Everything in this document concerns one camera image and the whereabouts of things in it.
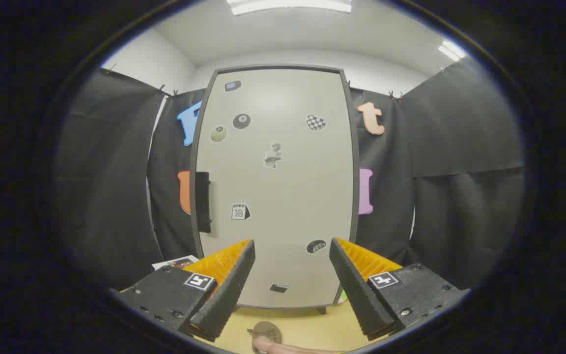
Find brown fuzzy shoe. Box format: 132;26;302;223
247;321;283;354

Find black backdrop cloth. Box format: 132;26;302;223
55;61;527;292

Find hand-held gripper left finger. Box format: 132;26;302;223
110;239;256;343

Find grey shoe cabinet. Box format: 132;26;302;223
190;64;360;316

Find pale shoe cabinet door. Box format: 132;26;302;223
197;69;354;308

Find small ceiling light panel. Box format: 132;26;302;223
438;39;468;62

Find long ceiling light panel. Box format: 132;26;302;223
226;0;352;16

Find black door handle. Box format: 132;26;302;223
195;172;212;234

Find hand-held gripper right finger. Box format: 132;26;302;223
329;237;471;342

